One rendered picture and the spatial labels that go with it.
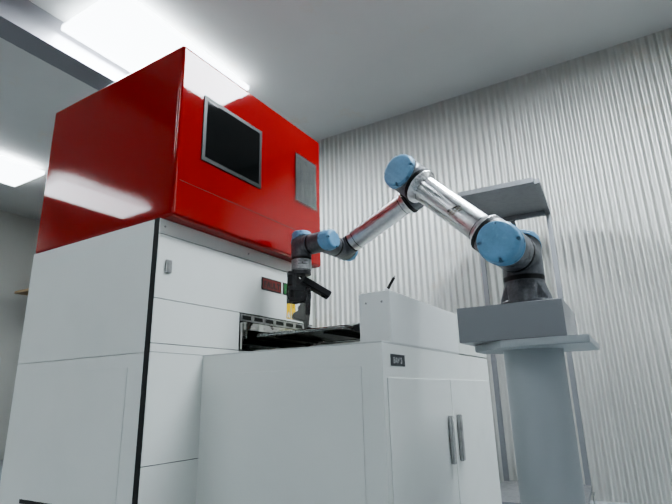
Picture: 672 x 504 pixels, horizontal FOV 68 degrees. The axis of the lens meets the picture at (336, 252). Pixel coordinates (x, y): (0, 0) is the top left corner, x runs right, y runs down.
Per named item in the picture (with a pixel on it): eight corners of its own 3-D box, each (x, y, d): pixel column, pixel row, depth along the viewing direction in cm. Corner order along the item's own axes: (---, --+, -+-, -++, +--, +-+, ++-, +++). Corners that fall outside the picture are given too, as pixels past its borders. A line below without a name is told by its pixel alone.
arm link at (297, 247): (303, 227, 183) (286, 232, 188) (303, 256, 180) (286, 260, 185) (317, 232, 189) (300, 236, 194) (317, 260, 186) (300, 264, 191)
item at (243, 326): (238, 349, 171) (239, 322, 173) (311, 356, 207) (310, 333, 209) (242, 349, 170) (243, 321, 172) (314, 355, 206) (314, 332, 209)
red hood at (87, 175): (33, 254, 186) (54, 112, 202) (198, 289, 253) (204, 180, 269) (172, 213, 148) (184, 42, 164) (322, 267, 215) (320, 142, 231)
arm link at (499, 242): (545, 247, 139) (416, 161, 173) (528, 233, 128) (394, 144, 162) (517, 281, 142) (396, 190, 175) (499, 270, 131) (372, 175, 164)
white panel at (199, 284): (144, 352, 141) (154, 218, 152) (308, 363, 208) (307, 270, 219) (151, 351, 139) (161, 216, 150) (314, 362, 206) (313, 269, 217)
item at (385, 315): (360, 344, 134) (358, 293, 138) (434, 355, 180) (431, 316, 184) (391, 342, 130) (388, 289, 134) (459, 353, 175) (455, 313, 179)
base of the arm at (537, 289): (560, 312, 147) (555, 279, 149) (550, 304, 134) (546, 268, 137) (507, 317, 154) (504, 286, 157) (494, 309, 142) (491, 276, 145)
